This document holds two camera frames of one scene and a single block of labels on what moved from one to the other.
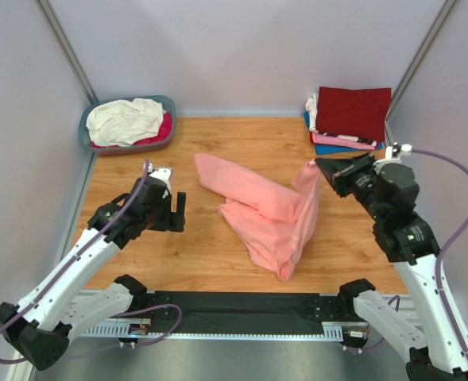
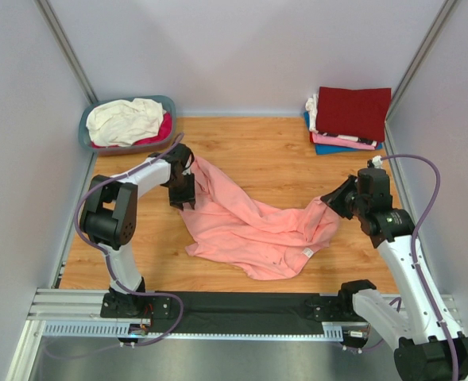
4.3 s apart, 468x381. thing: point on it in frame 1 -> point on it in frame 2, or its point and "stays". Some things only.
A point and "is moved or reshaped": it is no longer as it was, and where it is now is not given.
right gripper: (338, 170) -> (332, 199)
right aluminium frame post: (417, 59) stays
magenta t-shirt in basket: (164, 134) stays
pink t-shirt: (273, 223) is moved or reshaped
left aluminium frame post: (48, 13) stays
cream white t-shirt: (123, 122) stays
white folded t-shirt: (311, 106) stays
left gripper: (174, 221) -> (188, 197)
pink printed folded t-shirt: (343, 140) stays
